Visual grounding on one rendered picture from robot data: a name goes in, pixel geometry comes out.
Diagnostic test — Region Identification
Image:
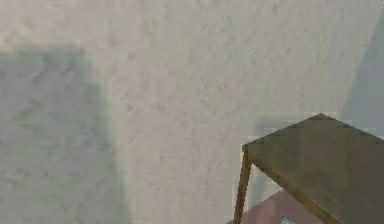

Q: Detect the brown wooden table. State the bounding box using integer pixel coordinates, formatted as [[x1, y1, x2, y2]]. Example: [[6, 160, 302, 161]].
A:
[[232, 112, 384, 224]]

